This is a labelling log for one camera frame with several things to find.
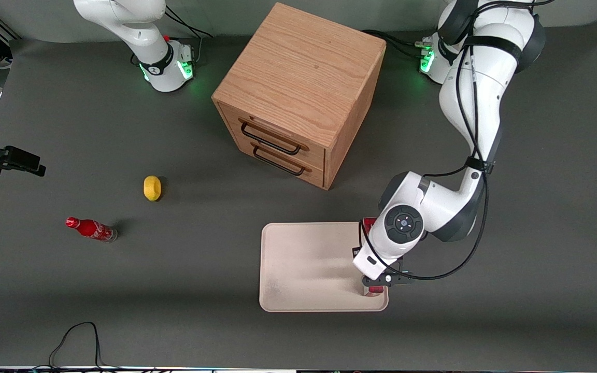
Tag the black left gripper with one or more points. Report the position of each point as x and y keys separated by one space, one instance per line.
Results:
x=355 y=252

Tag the red tartan cookie box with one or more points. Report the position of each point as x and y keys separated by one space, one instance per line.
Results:
x=369 y=225

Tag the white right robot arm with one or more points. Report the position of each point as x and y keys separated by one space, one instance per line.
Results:
x=143 y=36

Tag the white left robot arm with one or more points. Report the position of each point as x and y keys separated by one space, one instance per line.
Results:
x=485 y=77

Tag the beige plastic tray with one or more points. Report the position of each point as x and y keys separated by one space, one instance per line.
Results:
x=309 y=267

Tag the red cola bottle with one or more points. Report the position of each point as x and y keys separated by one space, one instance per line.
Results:
x=91 y=228

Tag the wooden drawer front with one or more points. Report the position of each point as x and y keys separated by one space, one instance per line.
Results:
x=314 y=176
x=309 y=155

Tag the yellow lemon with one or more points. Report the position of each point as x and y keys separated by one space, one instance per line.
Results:
x=152 y=187

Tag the wooden drawer cabinet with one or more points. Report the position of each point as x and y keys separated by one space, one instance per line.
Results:
x=303 y=67

